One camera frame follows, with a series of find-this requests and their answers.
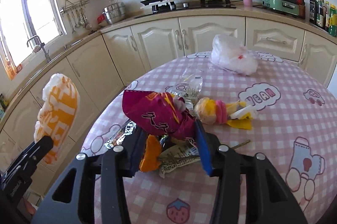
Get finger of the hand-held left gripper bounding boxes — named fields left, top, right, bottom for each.
left=4, top=136, right=54, bottom=181

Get orange and white snack bag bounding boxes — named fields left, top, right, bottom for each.
left=34, top=73, right=81, bottom=165

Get stacked steel pots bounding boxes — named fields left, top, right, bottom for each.
left=103, top=1, right=126, bottom=24

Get dark glass bottle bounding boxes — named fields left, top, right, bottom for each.
left=309, top=0, right=318, bottom=25
left=317, top=0, right=325, bottom=28

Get steel kitchen faucet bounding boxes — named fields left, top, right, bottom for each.
left=26, top=35, right=52, bottom=64

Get wall utensil rack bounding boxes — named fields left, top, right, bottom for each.
left=60, top=0, right=92, bottom=33

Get magenta snack wrapper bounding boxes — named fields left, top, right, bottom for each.
left=122, top=91, right=198, bottom=141

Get cream kitchen base cabinets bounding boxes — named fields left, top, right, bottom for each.
left=0, top=15, right=337, bottom=169

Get yellow and pink wrapper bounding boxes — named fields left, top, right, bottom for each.
left=193, top=98, right=260, bottom=131

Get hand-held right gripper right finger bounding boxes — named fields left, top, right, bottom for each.
left=193, top=120, right=308, bottom=224

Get black gas stove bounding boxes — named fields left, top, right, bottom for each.
left=135, top=0, right=237, bottom=19

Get white green snack wrapper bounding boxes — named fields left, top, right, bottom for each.
left=158, top=140, right=251, bottom=163

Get kitchen window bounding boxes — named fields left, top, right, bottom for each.
left=0, top=0, right=66, bottom=80

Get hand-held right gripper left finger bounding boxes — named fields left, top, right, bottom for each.
left=32, top=121, right=148, bottom=224

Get pink checkered tablecloth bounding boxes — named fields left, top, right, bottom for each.
left=80, top=50, right=337, bottom=224

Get orange box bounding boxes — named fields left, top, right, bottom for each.
left=4, top=57, right=23, bottom=80

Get green electric cooker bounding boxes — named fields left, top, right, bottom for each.
left=261, top=0, right=306, bottom=16

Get white plastic bag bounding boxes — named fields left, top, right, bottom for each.
left=211, top=34, right=258, bottom=76

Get green bottle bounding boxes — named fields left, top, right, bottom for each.
left=329, top=4, right=337, bottom=36

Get silver foil wrapper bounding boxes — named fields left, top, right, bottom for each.
left=104, top=120, right=137, bottom=149

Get orange wrapper piece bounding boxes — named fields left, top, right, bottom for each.
left=139, top=135, right=162, bottom=172

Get clear plastic wrapper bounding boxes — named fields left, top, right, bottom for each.
left=167, top=67, right=204, bottom=109

